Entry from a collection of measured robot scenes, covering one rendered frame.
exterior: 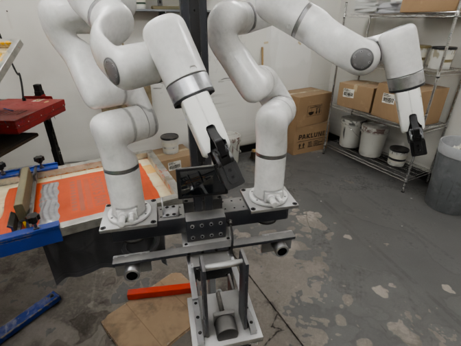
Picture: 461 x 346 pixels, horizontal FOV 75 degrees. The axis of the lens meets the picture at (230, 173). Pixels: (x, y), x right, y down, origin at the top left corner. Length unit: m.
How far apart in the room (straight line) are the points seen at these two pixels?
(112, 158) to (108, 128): 0.08
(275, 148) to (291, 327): 1.40
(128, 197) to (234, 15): 0.55
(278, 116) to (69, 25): 0.56
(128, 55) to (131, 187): 0.41
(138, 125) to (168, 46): 0.35
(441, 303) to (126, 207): 2.16
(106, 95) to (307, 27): 0.52
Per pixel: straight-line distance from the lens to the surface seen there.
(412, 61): 0.80
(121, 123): 0.80
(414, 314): 2.39
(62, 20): 0.87
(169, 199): 1.28
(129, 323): 2.12
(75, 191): 1.55
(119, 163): 0.83
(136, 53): 0.57
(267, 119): 0.84
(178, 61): 0.50
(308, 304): 2.20
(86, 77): 0.85
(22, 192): 1.42
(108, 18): 0.67
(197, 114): 0.48
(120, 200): 0.89
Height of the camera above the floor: 1.66
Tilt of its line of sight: 27 degrees down
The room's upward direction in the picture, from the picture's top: straight up
